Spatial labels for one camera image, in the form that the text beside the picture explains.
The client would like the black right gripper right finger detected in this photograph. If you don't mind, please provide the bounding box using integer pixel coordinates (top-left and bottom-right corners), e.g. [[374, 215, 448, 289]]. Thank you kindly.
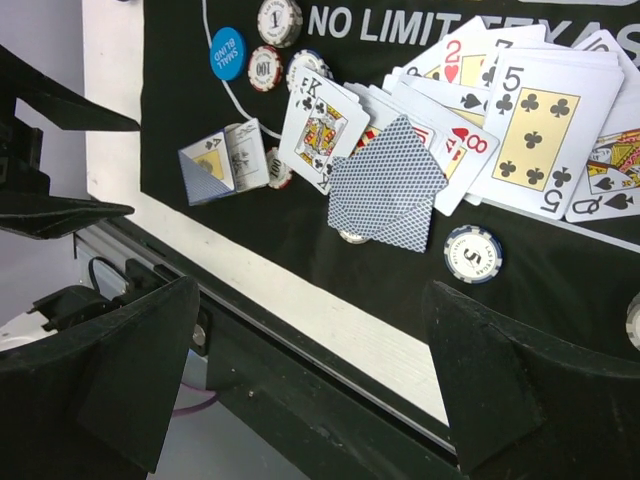
[[423, 281, 639, 479]]

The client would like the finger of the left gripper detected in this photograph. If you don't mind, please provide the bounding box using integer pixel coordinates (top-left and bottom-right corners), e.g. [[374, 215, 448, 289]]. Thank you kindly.
[[1, 46, 140, 132], [1, 192, 135, 238]]

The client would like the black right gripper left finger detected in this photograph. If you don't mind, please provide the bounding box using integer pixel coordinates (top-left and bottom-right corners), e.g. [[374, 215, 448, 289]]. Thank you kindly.
[[1, 277, 200, 479]]

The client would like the blue poker chip stack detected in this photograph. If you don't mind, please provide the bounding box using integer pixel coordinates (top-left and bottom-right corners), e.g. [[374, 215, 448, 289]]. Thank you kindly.
[[443, 225, 504, 284]]

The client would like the blue blind button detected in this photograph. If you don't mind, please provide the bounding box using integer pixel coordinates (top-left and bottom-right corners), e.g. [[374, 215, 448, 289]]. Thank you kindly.
[[209, 27, 247, 81]]

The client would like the blue playing card deck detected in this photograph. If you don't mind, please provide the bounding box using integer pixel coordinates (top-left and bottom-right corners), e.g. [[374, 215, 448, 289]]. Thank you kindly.
[[178, 118, 269, 206]]

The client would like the single red 100 chip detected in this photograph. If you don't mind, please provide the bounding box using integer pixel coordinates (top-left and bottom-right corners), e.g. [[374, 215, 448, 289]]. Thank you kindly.
[[248, 45, 283, 92]]

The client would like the queen of spades card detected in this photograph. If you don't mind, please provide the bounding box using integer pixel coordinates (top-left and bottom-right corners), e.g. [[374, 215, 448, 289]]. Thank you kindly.
[[565, 129, 639, 223]]

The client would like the face-down blue card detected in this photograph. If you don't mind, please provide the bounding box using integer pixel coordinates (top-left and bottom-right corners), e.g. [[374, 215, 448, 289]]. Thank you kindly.
[[328, 115, 448, 253]]

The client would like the king of clubs card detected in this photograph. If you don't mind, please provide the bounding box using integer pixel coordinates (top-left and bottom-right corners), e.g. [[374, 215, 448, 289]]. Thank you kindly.
[[279, 67, 370, 195]]

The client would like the eight of hearts card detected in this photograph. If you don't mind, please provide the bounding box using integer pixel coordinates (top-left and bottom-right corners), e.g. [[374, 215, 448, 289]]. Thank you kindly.
[[389, 82, 501, 217]]

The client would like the five of clubs card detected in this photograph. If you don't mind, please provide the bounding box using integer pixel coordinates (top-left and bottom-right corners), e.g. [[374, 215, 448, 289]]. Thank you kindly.
[[470, 49, 625, 220]]

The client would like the two of hearts card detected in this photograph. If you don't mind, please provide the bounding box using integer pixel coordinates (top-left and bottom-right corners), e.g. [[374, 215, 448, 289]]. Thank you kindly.
[[402, 14, 549, 101]]

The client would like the black poker felt mat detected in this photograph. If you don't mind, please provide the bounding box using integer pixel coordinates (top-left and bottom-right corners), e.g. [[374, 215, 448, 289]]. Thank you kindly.
[[141, 1, 639, 360]]

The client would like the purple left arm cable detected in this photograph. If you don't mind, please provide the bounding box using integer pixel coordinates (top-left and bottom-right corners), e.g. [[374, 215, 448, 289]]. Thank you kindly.
[[169, 382, 219, 419]]

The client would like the aluminium mounting rail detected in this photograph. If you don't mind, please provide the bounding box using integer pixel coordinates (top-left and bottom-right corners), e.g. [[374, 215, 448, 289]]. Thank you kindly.
[[77, 220, 455, 453]]

